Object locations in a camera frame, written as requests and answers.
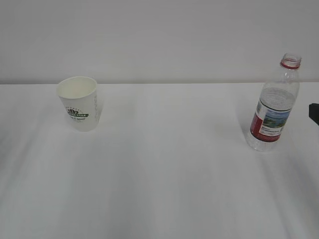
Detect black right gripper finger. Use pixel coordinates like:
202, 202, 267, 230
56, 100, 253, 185
309, 103, 319, 125

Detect clear water bottle red label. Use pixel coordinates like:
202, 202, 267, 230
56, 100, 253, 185
246, 53, 302, 151

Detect white paper cup green logo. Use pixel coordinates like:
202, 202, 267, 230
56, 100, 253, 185
56, 77, 98, 132

